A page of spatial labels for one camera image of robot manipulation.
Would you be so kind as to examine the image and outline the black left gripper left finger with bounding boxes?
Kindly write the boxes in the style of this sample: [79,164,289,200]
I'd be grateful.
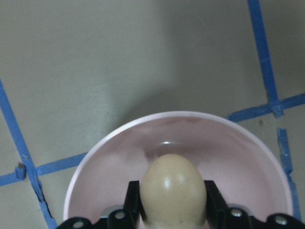
[123,180,146,221]

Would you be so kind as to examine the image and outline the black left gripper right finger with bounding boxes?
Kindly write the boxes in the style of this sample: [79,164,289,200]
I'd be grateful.
[204,180,228,223]

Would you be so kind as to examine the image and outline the brown egg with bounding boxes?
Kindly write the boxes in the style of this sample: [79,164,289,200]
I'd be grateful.
[140,154,207,229]

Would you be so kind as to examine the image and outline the pink bowl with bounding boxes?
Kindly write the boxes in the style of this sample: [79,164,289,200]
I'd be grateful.
[63,111,293,222]

